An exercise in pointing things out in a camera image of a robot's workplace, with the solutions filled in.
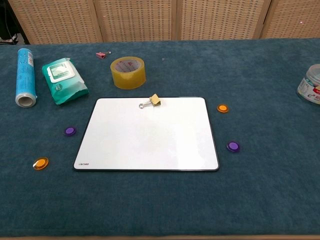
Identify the orange round magnet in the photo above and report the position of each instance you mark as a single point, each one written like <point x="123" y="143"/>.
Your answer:
<point x="222" y="108"/>
<point x="40" y="163"/>

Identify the purple round magnet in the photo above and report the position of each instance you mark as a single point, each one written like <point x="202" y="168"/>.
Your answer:
<point x="233" y="146"/>
<point x="70" y="131"/>

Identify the white magnetic whiteboard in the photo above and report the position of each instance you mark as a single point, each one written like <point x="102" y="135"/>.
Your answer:
<point x="140" y="135"/>

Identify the gold binder clip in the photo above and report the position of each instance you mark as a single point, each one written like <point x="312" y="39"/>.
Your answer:
<point x="155" y="100"/>

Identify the yellow packing tape roll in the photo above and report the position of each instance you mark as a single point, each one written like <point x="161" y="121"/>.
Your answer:
<point x="128" y="76"/>

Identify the dark blue table cloth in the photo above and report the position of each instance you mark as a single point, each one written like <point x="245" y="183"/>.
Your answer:
<point x="160" y="200"/>

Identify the pink binder clip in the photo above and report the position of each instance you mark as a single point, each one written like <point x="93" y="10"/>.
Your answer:
<point x="101" y="55"/>

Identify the green wet wipes pack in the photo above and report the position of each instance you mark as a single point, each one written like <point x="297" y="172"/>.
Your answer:
<point x="65" y="82"/>

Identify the woven rattan folding screen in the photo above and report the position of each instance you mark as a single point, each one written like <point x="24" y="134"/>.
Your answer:
<point x="137" y="20"/>

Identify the blue cling film roll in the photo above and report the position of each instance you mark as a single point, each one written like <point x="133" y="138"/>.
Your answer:
<point x="25" y="75"/>

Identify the clear jar of binder clips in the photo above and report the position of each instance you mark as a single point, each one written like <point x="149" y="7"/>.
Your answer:
<point x="311" y="85"/>

